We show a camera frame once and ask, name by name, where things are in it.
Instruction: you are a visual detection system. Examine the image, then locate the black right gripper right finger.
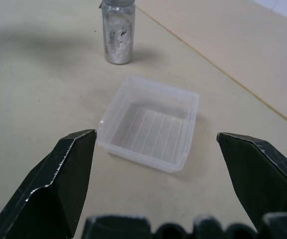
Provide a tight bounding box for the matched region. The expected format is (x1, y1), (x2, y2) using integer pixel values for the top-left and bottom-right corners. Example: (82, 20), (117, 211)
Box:
(216, 132), (287, 231)

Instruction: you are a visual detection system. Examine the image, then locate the glass vial with powder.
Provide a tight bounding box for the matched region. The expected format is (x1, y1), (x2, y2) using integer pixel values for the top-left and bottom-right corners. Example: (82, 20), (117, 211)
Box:
(101, 0), (136, 65)

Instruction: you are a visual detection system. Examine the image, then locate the clear square plastic tray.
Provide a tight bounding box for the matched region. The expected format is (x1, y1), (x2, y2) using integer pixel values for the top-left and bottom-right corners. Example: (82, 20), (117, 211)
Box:
(97, 76), (200, 174)

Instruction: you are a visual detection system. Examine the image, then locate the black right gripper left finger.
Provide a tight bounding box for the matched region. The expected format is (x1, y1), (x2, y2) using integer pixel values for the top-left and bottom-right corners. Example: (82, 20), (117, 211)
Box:
(0, 128), (98, 239)

